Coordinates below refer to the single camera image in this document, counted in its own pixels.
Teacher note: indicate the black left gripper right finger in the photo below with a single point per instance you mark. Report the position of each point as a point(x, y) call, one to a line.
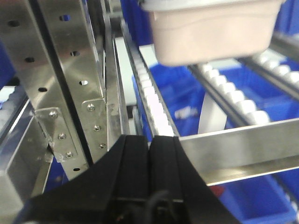
point(179, 194)

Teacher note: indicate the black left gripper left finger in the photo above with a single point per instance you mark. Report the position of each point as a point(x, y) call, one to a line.
point(112, 191)

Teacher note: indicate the white plastic storage bin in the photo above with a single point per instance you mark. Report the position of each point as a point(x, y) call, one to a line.
point(197, 36)

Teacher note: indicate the white bin lid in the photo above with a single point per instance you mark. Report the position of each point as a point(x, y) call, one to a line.
point(181, 5)

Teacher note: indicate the blue bin with red bags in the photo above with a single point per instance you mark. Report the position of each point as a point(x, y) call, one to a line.
point(184, 95)

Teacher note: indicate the perforated steel shelf upright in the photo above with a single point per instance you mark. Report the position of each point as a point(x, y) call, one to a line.
point(53, 49)

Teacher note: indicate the white roller track left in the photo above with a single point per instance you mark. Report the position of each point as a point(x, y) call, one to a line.
point(156, 112)

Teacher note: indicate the white roller track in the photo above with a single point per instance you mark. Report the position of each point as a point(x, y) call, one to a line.
point(156, 112)
point(241, 110)
point(280, 75)

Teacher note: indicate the white paper strip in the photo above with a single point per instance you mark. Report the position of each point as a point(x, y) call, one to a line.
point(212, 117)

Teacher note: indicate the white roller track middle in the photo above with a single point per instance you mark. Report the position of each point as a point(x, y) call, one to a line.
point(241, 110)

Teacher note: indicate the white roller track right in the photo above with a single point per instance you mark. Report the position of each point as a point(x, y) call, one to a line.
point(280, 75)

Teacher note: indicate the stainless shelf front rail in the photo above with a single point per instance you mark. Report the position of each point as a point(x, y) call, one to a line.
point(244, 152)

